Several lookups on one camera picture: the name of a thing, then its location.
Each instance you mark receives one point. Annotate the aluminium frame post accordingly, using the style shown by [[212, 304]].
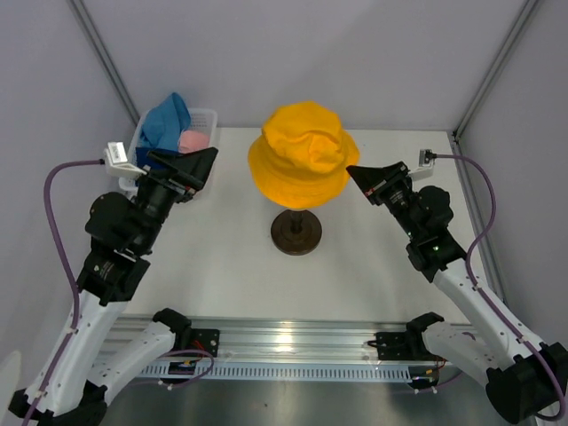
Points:
[[507, 47], [95, 40]]

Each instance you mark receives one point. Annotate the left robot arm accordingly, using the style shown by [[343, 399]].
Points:
[[71, 389]]

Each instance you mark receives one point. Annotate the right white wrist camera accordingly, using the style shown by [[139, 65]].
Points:
[[426, 164]]

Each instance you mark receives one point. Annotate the yellow bucket hat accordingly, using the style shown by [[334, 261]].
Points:
[[299, 161]]

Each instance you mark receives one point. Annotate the white slotted cable duct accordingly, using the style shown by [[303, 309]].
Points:
[[365, 373]]

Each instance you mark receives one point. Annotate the aluminium frame post right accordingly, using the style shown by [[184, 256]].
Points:
[[507, 47]]

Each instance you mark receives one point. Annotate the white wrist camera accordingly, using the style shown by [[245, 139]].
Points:
[[426, 164], [117, 164]]

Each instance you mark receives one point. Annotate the aluminium side rail right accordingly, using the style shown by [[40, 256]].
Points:
[[479, 195]]

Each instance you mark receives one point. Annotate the beige mannequin head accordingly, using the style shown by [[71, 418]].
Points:
[[296, 209]]

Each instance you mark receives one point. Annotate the dark blue bucket hat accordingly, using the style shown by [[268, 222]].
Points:
[[141, 156]]

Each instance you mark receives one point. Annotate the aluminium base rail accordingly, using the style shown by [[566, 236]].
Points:
[[296, 341]]

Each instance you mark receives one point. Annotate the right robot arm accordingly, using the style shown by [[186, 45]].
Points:
[[521, 374]]

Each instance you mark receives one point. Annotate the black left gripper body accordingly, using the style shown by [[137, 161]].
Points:
[[161, 193]]

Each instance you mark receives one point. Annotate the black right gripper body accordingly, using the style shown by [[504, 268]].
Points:
[[392, 193]]

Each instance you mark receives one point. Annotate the white plastic basket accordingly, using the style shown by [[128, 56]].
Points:
[[202, 119]]

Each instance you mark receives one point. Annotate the light blue bucket hat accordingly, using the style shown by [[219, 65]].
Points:
[[165, 123]]

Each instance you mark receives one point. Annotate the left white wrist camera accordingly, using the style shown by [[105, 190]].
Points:
[[117, 164]]

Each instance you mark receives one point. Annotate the aluminium frame post left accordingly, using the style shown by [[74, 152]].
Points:
[[95, 40]]

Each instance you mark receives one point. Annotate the pink hat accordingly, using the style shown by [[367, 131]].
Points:
[[192, 141]]

